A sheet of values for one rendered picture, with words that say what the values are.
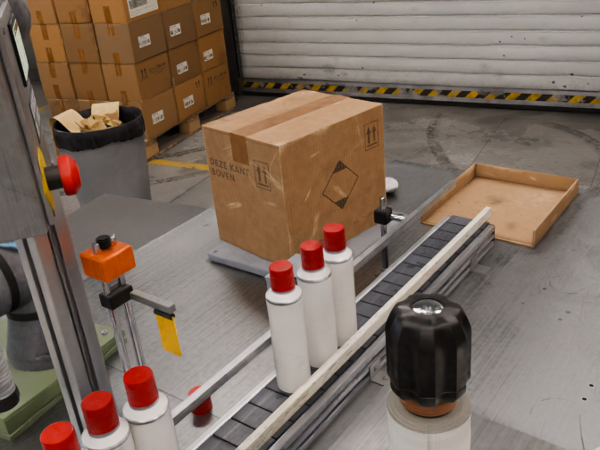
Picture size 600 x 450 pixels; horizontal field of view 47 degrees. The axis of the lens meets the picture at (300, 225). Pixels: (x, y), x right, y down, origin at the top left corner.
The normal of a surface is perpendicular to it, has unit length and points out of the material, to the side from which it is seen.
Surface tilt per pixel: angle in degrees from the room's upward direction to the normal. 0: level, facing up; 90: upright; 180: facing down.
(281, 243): 90
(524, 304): 0
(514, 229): 0
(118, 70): 88
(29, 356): 68
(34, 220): 90
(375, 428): 0
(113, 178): 97
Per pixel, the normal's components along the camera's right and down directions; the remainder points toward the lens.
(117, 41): -0.40, 0.44
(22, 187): 0.33, 0.39
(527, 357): -0.09, -0.89
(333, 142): 0.69, 0.26
